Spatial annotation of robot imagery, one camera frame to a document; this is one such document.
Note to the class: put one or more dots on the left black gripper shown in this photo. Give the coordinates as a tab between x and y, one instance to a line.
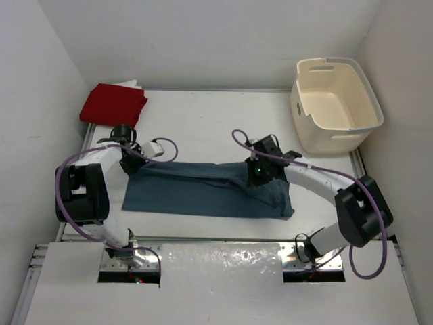
142	162

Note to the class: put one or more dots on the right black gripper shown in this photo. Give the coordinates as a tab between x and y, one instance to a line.
254	181

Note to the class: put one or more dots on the red t shirt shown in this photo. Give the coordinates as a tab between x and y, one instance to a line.
111	105

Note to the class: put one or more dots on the white printed t shirt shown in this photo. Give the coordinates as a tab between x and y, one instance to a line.
130	84

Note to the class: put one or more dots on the blue t shirt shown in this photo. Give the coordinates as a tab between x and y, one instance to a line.
205	189

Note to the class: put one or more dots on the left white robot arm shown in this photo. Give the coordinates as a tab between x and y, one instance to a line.
82	197

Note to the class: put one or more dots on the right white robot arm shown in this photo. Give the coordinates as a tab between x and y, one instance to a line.
361	210

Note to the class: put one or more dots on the cream plastic laundry basket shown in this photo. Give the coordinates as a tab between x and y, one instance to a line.
334	108

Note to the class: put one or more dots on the white foreground cover board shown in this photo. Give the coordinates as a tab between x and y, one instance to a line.
211	284

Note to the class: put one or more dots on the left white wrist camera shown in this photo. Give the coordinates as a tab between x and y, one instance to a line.
152	149

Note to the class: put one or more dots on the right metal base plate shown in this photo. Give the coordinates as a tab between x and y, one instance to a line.
330	262

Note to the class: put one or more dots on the metal base plate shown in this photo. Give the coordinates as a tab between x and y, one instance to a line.
330	262
144	258

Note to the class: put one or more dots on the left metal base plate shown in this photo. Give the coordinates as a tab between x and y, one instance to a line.
144	258

